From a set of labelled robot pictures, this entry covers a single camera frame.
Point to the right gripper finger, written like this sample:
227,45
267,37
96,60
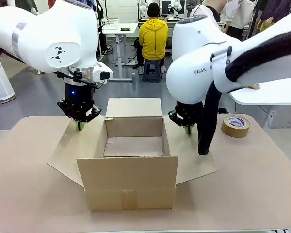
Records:
177,117
189,129

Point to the person in white shirt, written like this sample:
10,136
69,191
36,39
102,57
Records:
237,14

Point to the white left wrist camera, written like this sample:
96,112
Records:
104,72

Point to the dark computer monitor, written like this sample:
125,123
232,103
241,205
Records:
165,6

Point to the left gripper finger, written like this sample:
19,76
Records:
66,109
93,112

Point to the yellow green sheet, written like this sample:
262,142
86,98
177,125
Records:
265,25

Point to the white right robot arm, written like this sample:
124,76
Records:
191,80

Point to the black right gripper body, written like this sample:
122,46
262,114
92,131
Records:
189,109

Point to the grey plastic stool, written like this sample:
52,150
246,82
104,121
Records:
151,70

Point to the white side table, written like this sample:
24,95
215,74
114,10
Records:
269,92

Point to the brown packing tape roll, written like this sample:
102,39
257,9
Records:
235,129

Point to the white standing desk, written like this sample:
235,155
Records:
118,30

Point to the brown cardboard box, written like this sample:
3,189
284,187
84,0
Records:
128,179

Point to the person in yellow hoodie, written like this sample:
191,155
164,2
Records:
153,38

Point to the person in purple top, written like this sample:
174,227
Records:
274,9

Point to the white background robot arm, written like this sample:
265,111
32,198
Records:
177,4

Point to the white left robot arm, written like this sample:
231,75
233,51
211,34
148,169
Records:
38,29

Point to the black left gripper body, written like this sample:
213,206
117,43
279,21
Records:
78,97

